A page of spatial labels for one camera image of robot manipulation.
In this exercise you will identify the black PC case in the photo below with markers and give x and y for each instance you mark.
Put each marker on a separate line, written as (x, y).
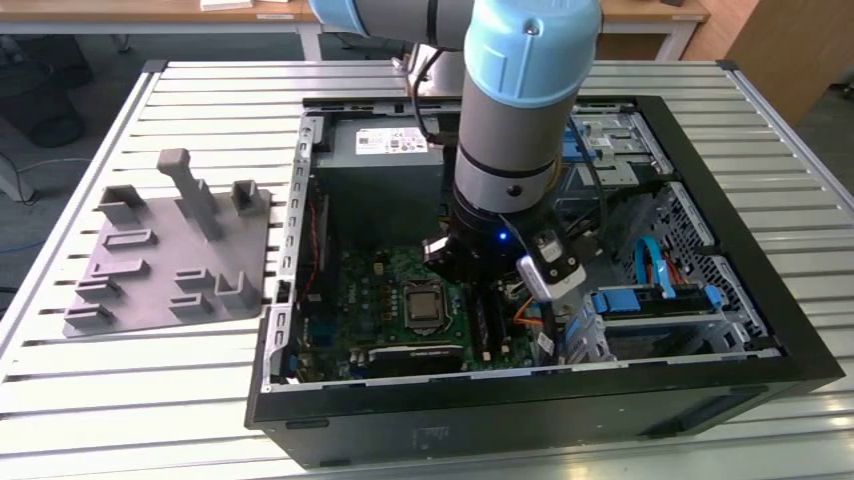
(467, 425)

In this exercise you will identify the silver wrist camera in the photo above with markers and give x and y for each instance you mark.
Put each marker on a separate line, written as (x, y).
(436, 252)
(553, 265)

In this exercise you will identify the wooden desk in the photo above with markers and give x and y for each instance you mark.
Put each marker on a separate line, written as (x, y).
(133, 12)

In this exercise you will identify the grey power supply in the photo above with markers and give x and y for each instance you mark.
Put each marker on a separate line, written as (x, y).
(380, 200)

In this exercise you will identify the metal disk bay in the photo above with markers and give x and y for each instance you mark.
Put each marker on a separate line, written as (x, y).
(620, 170)
(667, 327)

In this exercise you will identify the wooden cabinet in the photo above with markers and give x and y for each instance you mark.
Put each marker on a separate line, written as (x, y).
(787, 50)

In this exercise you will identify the silver CPU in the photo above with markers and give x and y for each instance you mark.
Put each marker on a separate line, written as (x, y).
(424, 306)

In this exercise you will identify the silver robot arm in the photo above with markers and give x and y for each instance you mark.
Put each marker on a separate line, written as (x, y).
(513, 125)

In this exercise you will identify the grey parts rack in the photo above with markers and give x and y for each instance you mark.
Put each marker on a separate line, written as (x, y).
(166, 260)

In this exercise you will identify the green motherboard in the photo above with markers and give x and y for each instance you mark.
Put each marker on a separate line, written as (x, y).
(373, 300)

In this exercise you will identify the blue disk carrier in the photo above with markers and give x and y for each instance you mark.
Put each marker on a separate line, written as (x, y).
(616, 302)
(575, 145)

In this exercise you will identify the black graphics card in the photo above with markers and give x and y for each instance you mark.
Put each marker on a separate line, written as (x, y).
(413, 361)

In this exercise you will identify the white box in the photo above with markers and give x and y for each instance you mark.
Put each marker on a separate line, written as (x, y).
(227, 4)

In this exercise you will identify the CPU socket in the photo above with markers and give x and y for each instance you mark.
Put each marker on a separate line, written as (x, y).
(424, 327)

